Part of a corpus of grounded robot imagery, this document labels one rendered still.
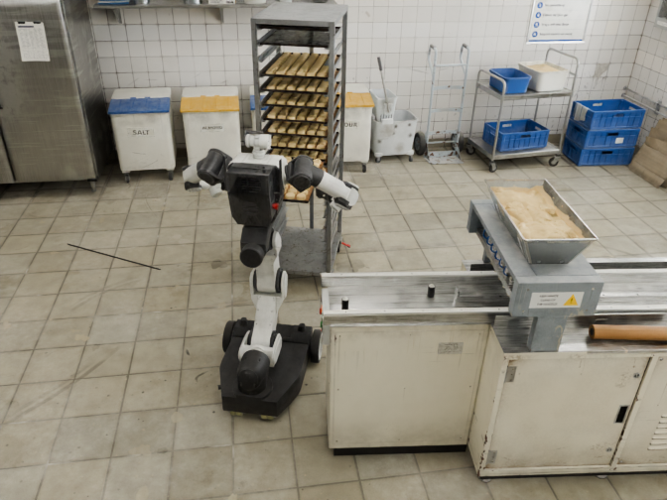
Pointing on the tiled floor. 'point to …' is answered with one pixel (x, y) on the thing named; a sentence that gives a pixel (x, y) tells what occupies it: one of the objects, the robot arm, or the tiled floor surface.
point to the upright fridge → (52, 97)
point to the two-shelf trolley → (533, 120)
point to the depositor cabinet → (571, 400)
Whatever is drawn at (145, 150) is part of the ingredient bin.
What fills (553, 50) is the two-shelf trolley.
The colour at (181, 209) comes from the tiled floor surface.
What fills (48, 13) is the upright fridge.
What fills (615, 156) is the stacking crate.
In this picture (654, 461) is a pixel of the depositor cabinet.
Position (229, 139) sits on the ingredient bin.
